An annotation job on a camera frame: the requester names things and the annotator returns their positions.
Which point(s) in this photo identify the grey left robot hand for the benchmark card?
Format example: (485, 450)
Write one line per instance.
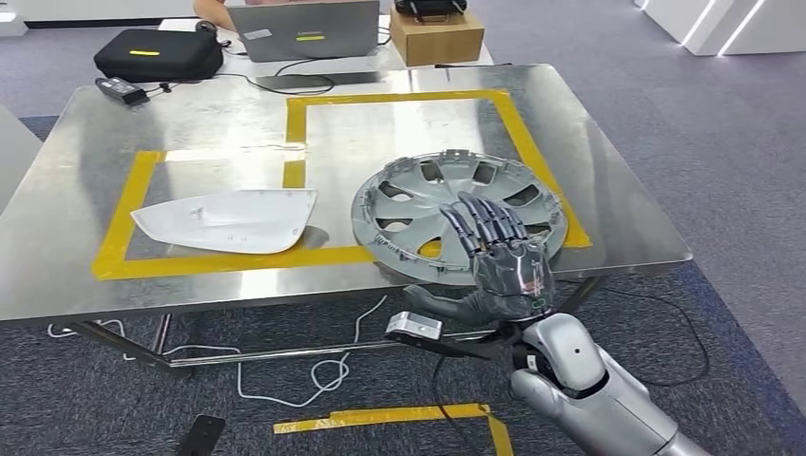
(203, 437)

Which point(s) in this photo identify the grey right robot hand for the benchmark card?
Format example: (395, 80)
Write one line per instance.
(513, 283)

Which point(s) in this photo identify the grey plastic wheel cover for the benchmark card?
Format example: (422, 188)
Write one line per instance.
(409, 214)

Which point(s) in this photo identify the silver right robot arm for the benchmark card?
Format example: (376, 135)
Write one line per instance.
(598, 403)

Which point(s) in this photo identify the white mirror cover part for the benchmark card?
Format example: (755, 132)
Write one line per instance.
(233, 220)

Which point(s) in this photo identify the yellow workbench tape outline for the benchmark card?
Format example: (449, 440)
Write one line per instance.
(296, 119)

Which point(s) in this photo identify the stainless steel workbench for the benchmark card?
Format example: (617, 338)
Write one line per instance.
(220, 138)

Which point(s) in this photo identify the yellow floor tape marking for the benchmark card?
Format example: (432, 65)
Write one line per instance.
(390, 415)

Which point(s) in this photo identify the brown cardboard box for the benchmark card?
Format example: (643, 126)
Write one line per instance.
(437, 41)

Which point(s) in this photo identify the grey laptop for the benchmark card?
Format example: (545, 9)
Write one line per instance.
(302, 28)

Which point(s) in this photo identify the grey table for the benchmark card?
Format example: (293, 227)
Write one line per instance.
(16, 157)

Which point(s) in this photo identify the white plinth with light strips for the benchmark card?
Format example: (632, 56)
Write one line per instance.
(743, 22)

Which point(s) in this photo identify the black power adapter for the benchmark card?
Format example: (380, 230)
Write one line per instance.
(119, 90)

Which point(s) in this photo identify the black zip case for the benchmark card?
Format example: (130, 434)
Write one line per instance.
(157, 56)

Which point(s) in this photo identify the black computer mouse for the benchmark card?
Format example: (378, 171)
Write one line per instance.
(206, 27)

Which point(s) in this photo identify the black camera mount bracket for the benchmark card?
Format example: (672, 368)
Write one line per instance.
(478, 345)

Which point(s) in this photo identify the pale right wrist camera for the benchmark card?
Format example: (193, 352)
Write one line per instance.
(412, 326)

